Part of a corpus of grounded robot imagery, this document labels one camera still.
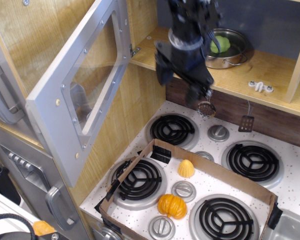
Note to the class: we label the back left stove burner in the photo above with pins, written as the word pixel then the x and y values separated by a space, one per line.
pixel 175 129

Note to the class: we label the metal door hinge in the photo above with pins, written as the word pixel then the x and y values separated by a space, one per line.
pixel 133 51

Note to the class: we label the stove burner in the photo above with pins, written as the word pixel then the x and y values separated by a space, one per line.
pixel 142 187
pixel 175 129
pixel 254 160
pixel 222 217

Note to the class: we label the center silver stove knob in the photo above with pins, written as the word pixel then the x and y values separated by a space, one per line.
pixel 184 190

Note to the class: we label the lower silver fridge handle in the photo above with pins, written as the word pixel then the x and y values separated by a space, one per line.
pixel 51 200

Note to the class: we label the front left stove burner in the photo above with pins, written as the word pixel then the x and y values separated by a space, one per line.
pixel 142 187

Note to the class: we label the white plastic door latch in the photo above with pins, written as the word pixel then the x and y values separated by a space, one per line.
pixel 260 86

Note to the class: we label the silver ice dispenser panel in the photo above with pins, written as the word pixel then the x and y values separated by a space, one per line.
pixel 30 172

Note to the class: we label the cardboard fence with black tape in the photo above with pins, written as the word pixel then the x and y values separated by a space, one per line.
pixel 209 179

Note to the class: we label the steel pot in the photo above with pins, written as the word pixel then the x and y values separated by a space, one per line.
pixel 234 56

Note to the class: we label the back right stove burner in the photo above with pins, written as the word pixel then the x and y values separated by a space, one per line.
pixel 254 160

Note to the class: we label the hanging small metal spatula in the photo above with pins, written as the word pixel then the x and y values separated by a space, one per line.
pixel 246 124

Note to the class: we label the orange toy pumpkin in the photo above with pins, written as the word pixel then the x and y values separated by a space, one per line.
pixel 172 206

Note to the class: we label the green toy vegetable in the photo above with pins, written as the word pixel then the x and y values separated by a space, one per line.
pixel 223 42

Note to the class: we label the back silver stove knob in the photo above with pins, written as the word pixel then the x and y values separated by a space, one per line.
pixel 218 133

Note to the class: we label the orange toy on floor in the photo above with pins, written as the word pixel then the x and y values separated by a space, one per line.
pixel 42 228

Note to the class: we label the grey wall phone holder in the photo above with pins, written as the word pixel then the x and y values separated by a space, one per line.
pixel 80 101

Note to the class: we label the front right stove burner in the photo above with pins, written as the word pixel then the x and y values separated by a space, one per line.
pixel 222 217

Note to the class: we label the silver sink basin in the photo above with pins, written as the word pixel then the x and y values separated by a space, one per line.
pixel 282 225

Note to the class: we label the yellow toy corn piece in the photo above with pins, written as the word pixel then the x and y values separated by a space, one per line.
pixel 186 169

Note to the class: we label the silver microwave door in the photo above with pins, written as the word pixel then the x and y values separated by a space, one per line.
pixel 70 102

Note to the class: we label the silver stove knob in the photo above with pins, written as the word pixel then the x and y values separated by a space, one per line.
pixel 218 133
pixel 184 190
pixel 206 155
pixel 161 228

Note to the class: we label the hanging round metal strainer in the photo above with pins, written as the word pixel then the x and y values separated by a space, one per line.
pixel 206 109

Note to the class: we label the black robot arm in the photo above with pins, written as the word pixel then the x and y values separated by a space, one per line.
pixel 195 14

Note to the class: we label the silver oven knob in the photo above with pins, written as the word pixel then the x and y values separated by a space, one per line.
pixel 109 234

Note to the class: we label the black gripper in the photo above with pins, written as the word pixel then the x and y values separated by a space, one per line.
pixel 185 55

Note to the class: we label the middle silver stove knob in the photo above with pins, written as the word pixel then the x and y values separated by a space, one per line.
pixel 206 155

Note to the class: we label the front silver stove knob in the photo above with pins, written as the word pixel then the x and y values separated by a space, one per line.
pixel 161 228

